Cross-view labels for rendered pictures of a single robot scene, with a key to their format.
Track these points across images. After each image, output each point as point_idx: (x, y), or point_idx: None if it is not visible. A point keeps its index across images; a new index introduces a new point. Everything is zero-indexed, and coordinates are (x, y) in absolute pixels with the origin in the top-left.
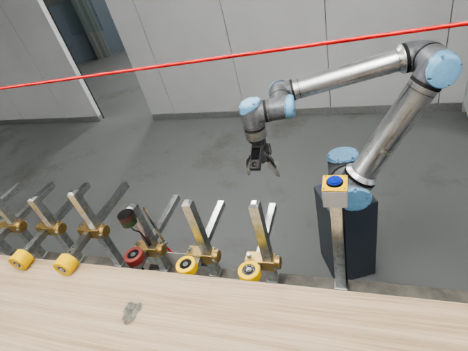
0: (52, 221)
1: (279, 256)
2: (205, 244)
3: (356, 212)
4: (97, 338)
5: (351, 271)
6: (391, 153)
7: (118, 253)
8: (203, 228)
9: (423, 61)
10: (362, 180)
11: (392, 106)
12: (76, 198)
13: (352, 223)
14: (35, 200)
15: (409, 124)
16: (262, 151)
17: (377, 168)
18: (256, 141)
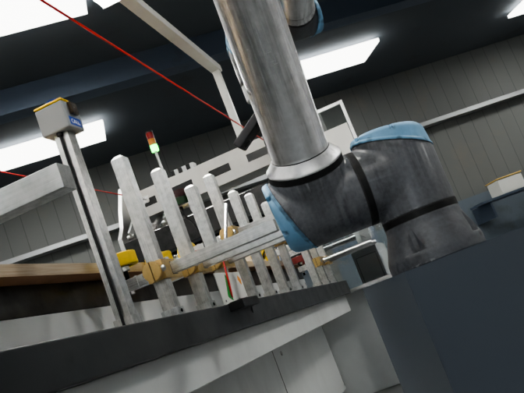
0: (243, 224)
1: (153, 261)
2: (174, 239)
3: (390, 298)
4: None
5: None
6: (253, 96)
7: (247, 278)
8: (175, 215)
9: None
10: (268, 168)
11: None
12: (205, 182)
13: (401, 336)
14: (231, 194)
15: (221, 20)
16: (255, 119)
17: (265, 136)
18: (247, 102)
